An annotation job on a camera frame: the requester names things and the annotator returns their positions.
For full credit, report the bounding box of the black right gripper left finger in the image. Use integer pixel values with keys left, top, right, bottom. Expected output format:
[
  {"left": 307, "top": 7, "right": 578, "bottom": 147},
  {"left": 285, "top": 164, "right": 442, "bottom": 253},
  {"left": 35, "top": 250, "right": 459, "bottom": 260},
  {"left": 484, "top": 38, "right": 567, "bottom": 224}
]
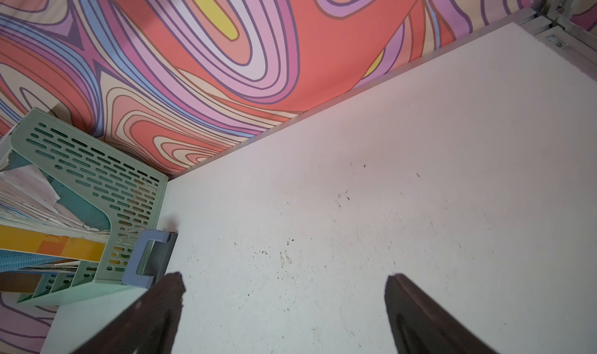
[{"left": 75, "top": 272, "right": 186, "bottom": 353}]

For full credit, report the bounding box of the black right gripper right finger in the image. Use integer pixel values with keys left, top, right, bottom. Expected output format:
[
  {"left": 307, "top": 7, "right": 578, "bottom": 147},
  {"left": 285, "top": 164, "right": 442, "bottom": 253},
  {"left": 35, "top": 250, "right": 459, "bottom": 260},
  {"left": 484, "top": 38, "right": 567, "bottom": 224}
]
[{"left": 384, "top": 274, "right": 495, "bottom": 353}]

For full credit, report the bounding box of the grey blue hole punch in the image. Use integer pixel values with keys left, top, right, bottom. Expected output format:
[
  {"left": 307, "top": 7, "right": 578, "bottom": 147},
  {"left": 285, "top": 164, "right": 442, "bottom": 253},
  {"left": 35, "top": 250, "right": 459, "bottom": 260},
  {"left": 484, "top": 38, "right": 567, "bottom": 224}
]
[{"left": 122, "top": 229, "right": 178, "bottom": 289}]

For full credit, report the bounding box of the green plastic file organizer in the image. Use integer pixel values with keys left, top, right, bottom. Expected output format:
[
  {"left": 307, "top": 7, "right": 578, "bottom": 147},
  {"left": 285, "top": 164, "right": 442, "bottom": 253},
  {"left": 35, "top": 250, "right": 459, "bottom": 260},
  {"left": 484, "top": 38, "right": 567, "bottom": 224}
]
[{"left": 5, "top": 109, "right": 168, "bottom": 306}]

